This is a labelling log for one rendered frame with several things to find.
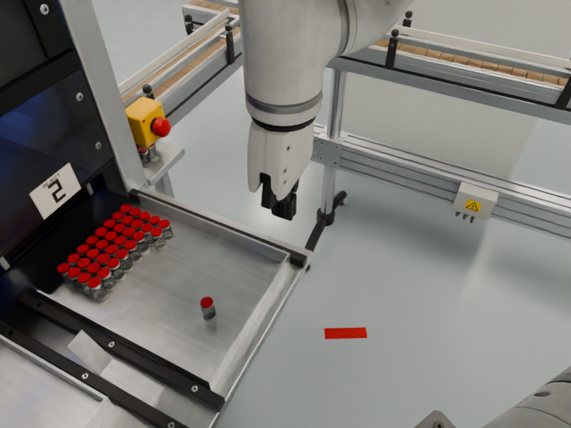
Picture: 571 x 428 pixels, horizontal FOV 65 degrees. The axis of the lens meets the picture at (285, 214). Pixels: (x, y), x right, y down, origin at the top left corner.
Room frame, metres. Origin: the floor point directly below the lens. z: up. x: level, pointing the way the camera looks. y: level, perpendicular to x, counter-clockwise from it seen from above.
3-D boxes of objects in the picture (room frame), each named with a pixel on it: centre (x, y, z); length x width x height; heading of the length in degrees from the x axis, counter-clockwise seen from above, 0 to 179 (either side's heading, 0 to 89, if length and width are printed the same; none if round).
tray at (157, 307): (0.45, 0.20, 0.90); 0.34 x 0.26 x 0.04; 63
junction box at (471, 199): (1.04, -0.62, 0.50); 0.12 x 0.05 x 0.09; 63
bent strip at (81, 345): (0.29, 0.25, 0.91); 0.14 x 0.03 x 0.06; 62
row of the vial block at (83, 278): (0.50, 0.30, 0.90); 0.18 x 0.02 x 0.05; 153
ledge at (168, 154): (0.81, 0.33, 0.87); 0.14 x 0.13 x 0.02; 63
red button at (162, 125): (0.76, 0.26, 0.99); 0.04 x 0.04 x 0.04; 63
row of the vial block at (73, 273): (0.51, 0.32, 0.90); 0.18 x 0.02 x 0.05; 153
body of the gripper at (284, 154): (0.43, 0.00, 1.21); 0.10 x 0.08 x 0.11; 155
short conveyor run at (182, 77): (1.10, 0.30, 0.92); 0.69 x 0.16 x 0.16; 153
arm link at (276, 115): (0.43, 0.00, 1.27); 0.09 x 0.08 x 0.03; 155
